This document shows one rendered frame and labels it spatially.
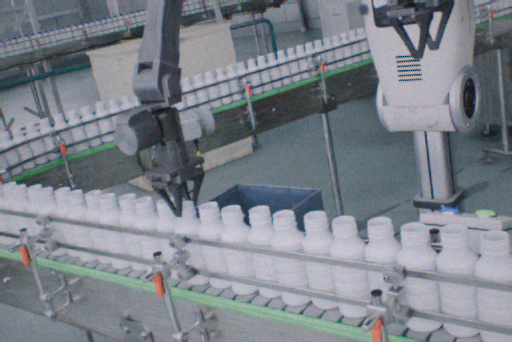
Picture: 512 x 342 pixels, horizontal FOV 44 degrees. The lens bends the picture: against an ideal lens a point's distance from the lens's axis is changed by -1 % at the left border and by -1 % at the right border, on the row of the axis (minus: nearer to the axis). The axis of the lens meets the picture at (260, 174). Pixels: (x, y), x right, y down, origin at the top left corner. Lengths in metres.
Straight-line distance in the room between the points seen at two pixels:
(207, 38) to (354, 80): 2.32
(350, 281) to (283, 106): 2.17
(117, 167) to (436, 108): 1.59
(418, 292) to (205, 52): 4.66
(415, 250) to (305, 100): 2.32
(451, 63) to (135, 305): 0.88
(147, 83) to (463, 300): 0.64
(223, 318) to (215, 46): 4.45
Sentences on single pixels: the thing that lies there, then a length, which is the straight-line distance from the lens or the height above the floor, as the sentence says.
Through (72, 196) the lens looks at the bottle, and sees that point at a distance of 1.49.
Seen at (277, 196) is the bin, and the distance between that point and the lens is 1.90.
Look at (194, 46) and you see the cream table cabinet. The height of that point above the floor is 1.06.
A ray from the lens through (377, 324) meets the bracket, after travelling 0.92.
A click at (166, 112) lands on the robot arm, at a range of 1.17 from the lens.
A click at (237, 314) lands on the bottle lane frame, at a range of 1.20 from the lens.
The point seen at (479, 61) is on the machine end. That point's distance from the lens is 5.10.
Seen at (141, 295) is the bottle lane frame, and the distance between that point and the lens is 1.38.
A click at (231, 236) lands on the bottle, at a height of 1.12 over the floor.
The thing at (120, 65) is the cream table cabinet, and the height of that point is 1.06.
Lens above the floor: 1.56
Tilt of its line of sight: 18 degrees down
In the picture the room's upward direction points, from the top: 11 degrees counter-clockwise
